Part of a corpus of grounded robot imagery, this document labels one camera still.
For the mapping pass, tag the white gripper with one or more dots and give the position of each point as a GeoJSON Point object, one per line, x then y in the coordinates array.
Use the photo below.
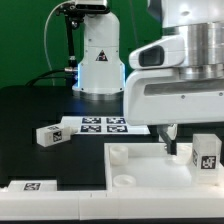
{"type": "Point", "coordinates": [160, 97]}

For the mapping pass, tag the white square tabletop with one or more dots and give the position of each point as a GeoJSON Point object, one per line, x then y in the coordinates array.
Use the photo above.
{"type": "Point", "coordinates": [148, 165]}

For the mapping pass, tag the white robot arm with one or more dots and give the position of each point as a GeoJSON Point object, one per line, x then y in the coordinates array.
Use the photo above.
{"type": "Point", "coordinates": [199, 22]}

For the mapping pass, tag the white obstacle fence front bar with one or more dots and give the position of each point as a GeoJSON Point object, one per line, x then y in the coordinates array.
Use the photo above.
{"type": "Point", "coordinates": [186, 203]}

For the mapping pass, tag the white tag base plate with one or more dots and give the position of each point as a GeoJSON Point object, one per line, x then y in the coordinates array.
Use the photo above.
{"type": "Point", "coordinates": [105, 125]}

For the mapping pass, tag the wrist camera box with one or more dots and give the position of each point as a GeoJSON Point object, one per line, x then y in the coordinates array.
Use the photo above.
{"type": "Point", "coordinates": [164, 53]}

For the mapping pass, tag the black camera stand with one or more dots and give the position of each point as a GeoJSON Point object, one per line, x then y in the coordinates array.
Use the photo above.
{"type": "Point", "coordinates": [73, 19]}

